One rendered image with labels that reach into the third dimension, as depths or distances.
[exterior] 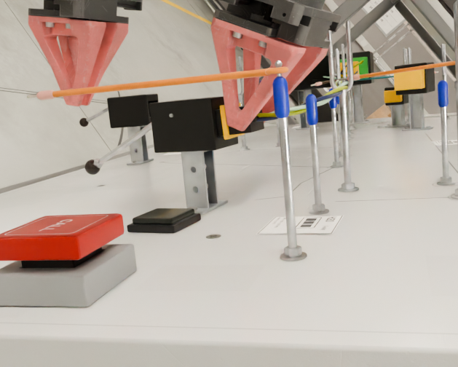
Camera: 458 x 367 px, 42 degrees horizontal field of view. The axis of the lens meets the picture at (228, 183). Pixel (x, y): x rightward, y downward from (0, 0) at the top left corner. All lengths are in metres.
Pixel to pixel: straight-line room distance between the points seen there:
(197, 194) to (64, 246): 0.21
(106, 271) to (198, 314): 0.06
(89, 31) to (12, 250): 0.24
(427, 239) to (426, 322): 0.12
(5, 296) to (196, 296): 0.09
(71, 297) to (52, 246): 0.03
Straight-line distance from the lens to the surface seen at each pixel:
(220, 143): 0.46
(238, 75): 0.32
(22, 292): 0.31
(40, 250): 0.30
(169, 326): 0.26
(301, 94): 1.23
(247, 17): 0.44
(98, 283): 0.30
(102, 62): 0.54
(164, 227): 0.42
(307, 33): 0.42
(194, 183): 0.48
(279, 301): 0.27
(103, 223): 0.31
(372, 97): 7.97
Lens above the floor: 1.29
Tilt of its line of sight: 19 degrees down
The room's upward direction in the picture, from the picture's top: 50 degrees clockwise
